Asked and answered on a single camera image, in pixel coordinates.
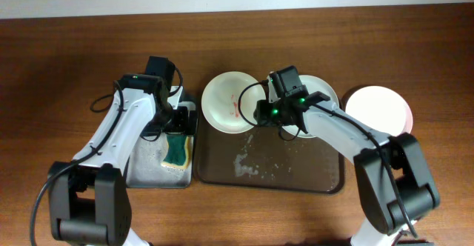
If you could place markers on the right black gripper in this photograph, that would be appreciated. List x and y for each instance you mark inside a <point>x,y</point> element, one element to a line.
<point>264,113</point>

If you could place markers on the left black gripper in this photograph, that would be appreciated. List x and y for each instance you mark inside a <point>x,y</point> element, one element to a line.
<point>181,124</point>

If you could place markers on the green and yellow sponge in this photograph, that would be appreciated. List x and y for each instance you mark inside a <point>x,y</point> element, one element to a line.
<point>180,149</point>

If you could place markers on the pinkish white plate front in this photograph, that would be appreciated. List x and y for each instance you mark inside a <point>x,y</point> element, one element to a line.
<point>380,108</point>

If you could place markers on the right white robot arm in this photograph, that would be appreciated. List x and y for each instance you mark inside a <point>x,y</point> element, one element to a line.
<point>395,185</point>

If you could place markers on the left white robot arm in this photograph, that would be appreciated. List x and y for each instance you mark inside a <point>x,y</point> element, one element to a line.
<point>87,196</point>

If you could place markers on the large brown serving tray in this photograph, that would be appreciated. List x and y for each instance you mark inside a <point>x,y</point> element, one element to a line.
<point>267,158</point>

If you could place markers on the small black soapy tray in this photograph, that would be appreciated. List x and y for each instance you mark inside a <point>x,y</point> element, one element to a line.
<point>145,168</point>

